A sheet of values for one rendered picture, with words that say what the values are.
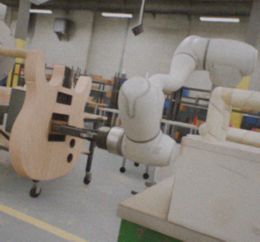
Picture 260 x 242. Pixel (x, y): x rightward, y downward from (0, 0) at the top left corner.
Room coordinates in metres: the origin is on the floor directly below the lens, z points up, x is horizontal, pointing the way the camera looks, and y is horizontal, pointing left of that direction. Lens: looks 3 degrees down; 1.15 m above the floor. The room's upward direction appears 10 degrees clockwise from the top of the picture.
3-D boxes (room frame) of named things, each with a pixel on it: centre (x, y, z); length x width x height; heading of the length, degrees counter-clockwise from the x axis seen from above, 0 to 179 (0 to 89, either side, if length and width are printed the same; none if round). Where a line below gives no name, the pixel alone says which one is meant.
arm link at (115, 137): (0.95, 0.02, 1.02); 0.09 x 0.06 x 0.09; 157
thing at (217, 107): (0.59, -0.16, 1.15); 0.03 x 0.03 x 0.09
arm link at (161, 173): (1.57, -0.27, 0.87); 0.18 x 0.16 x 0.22; 71
